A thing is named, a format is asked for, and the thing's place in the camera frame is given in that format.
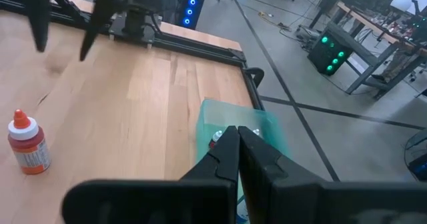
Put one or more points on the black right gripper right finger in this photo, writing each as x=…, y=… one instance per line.
x=277, y=190

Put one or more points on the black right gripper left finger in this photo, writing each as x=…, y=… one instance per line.
x=207, y=190

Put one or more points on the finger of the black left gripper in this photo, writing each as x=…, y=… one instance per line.
x=36, y=17
x=100, y=24

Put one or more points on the small white-capped dropper bottle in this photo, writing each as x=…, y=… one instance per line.
x=216, y=138

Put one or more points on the orange food coloring bottle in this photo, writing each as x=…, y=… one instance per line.
x=30, y=150

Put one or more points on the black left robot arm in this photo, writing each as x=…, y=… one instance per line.
x=135, y=22

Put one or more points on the computer tower with blue lights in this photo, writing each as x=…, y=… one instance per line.
x=191, y=7

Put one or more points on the teal translucent plastic tray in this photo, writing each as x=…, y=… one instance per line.
x=233, y=117

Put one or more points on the computer tower with green lights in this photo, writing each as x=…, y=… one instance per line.
x=328, y=52

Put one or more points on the person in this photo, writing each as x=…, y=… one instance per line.
x=397, y=62

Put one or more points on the wooden desk with grey legs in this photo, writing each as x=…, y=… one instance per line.
x=367, y=23

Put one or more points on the white desk lamp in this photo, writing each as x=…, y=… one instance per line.
x=400, y=3

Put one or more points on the black aluminium table frame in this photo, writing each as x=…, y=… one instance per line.
x=200, y=49

